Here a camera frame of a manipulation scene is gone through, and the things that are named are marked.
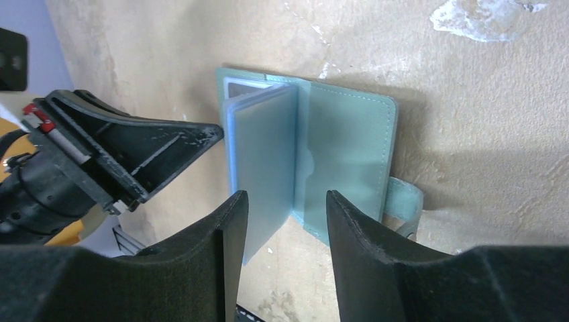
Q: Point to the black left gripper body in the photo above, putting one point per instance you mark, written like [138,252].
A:
[45,191]

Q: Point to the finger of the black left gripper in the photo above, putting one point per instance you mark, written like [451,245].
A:
[131,158]

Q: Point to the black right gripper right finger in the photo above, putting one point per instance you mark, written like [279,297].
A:
[383,276]

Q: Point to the teal card holder wallet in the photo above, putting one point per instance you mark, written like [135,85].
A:
[289,140]

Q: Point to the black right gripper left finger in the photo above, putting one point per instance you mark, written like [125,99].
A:
[192,275]

